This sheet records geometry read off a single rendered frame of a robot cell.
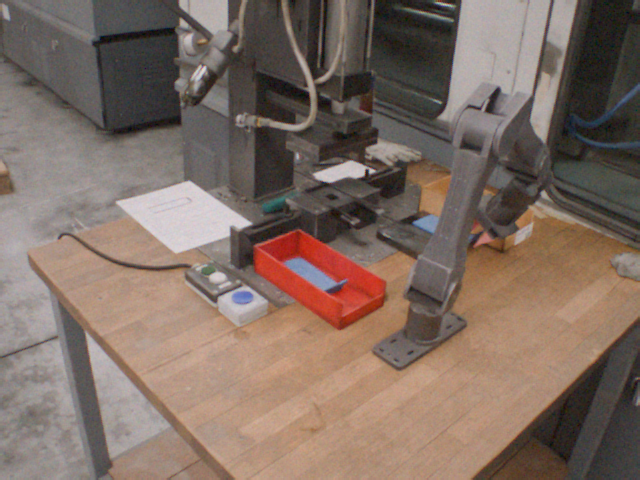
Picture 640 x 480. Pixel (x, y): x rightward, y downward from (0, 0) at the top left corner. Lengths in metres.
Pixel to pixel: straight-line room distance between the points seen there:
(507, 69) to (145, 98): 3.13
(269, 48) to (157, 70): 3.14
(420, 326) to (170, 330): 0.44
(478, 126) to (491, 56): 0.84
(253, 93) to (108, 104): 3.02
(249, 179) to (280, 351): 0.59
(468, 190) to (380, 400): 0.36
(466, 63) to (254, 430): 1.29
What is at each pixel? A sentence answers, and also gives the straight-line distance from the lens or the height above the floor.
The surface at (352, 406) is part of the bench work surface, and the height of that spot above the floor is 0.90.
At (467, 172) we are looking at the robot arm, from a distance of 1.04.
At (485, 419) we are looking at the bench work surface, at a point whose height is 0.90.
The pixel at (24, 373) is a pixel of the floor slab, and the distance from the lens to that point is 2.55.
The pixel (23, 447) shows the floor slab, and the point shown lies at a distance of 2.28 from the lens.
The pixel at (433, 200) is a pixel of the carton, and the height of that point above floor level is 0.95.
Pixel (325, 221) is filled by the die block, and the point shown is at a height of 0.96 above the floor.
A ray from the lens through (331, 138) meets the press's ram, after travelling 1.32.
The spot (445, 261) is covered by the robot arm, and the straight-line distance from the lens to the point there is 1.07.
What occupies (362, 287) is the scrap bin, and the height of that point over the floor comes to 0.92.
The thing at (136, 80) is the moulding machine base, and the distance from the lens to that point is 4.47.
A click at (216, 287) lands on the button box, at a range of 1.21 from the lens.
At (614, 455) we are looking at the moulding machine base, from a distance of 2.03.
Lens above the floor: 1.61
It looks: 30 degrees down
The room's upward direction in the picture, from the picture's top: 4 degrees clockwise
